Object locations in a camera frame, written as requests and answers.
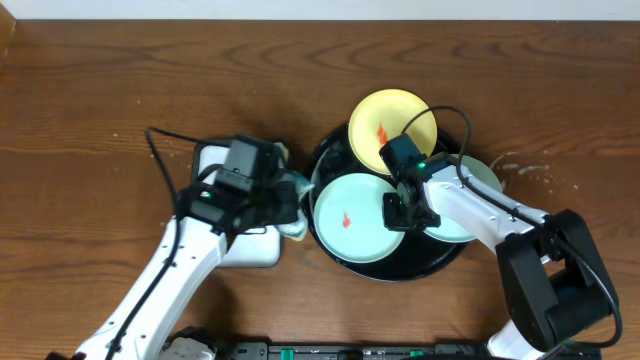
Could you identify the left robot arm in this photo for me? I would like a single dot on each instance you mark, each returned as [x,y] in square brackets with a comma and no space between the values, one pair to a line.
[215,225]

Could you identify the white rectangular sponge tray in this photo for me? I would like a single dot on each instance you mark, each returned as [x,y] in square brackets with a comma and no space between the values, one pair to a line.
[260,247]

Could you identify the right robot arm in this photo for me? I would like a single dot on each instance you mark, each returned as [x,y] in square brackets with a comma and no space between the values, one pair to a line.
[558,292]

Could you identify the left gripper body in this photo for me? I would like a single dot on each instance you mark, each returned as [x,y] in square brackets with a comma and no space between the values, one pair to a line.
[286,201]

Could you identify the green sponge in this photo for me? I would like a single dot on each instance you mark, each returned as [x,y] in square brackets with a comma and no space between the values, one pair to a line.
[296,230]

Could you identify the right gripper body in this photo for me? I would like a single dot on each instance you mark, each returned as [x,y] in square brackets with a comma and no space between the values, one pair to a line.
[397,215]

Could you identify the yellow plate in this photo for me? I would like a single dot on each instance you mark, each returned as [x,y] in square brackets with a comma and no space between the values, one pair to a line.
[378,118]

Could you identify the round black tray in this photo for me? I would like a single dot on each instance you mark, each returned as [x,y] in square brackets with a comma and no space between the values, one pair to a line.
[418,254]

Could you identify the light green plate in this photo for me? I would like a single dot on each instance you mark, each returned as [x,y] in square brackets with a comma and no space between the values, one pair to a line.
[451,232]
[348,218]

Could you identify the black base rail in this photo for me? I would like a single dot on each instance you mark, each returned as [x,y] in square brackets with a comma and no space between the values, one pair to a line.
[263,351]

